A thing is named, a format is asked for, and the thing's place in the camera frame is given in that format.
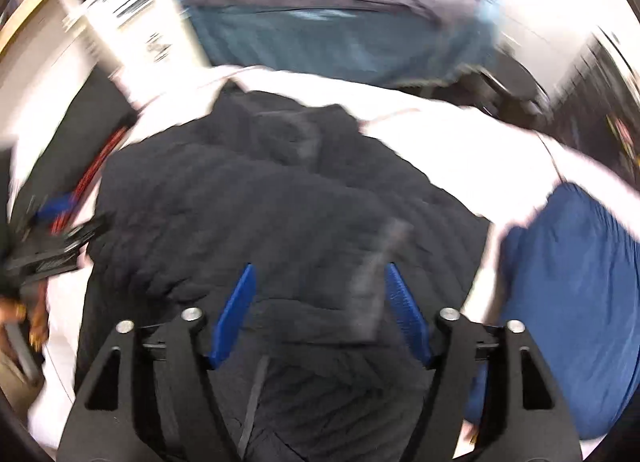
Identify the black quilted jacket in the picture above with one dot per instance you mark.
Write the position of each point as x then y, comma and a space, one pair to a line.
250, 202

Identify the person's left hand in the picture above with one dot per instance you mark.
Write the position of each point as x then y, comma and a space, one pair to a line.
22, 317

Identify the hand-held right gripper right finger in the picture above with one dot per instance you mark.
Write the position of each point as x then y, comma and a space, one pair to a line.
407, 317

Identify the white machine with screen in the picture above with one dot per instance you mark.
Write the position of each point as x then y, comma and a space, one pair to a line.
145, 16

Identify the navy blue cloth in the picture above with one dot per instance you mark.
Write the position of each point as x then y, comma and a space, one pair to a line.
575, 292

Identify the teal blue bed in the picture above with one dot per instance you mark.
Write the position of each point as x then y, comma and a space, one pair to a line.
325, 46

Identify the folded black garment, red lining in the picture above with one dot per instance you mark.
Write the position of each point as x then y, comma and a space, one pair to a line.
75, 141

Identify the wooden shelf edge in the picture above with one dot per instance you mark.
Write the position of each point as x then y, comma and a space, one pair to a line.
30, 16

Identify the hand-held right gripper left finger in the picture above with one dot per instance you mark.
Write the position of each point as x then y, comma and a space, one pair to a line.
235, 317

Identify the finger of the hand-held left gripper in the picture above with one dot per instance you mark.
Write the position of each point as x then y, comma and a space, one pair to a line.
55, 208

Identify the pink polka dot blanket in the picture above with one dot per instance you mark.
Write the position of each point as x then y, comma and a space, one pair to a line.
450, 141

